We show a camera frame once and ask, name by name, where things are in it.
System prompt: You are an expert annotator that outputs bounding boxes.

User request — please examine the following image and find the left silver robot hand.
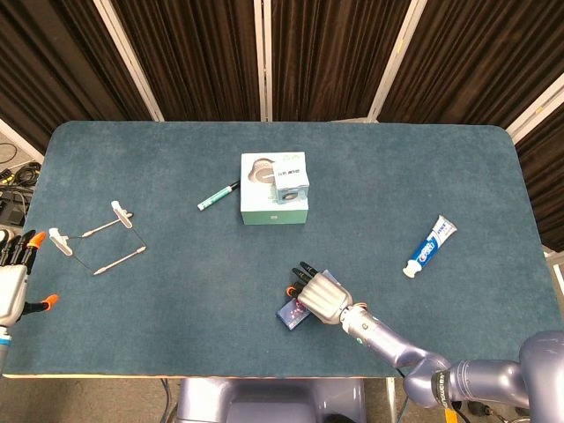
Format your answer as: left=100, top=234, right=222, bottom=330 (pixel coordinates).
left=0, top=228, right=60, bottom=327

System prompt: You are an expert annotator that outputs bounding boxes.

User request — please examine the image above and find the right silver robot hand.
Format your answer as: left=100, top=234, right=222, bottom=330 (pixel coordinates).
left=285, top=261, right=353, bottom=326

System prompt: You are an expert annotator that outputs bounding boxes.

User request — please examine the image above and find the blue glasses case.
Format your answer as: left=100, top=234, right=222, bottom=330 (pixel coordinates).
left=276, top=269, right=340, bottom=330

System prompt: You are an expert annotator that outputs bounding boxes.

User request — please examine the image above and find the purple grey robot base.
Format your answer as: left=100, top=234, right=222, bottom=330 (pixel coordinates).
left=175, top=376, right=367, bottom=423

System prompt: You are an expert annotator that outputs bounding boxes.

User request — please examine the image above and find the teal Philips cardboard box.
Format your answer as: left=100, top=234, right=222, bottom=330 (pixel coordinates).
left=240, top=152, right=309, bottom=226

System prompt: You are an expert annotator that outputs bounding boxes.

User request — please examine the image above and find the blue white toothpaste tube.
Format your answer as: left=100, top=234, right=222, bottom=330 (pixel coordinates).
left=402, top=214, right=458, bottom=278

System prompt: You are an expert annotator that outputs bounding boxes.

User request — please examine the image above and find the light blue speaker box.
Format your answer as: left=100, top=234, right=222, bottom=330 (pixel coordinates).
left=271, top=160, right=311, bottom=204

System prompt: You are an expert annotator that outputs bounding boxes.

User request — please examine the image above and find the blue felt table cover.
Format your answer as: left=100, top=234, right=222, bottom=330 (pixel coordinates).
left=2, top=121, right=550, bottom=379

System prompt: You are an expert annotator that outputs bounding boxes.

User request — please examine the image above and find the green white marker pen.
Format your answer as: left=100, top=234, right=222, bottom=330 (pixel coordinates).
left=197, top=179, right=241, bottom=212

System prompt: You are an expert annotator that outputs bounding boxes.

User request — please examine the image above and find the dark brown curtain panel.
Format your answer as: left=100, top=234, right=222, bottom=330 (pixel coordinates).
left=513, top=100, right=564, bottom=252
left=112, top=0, right=265, bottom=122
left=0, top=0, right=153, bottom=153
left=271, top=0, right=413, bottom=122
left=378, top=0, right=564, bottom=129

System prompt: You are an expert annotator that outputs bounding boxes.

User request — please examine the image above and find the black floor cable bundle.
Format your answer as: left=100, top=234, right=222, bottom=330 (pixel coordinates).
left=0, top=160, right=43, bottom=190

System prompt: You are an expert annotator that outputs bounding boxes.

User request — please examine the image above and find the metal wire stand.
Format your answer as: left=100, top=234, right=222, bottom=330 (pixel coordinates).
left=48, top=200, right=147, bottom=277

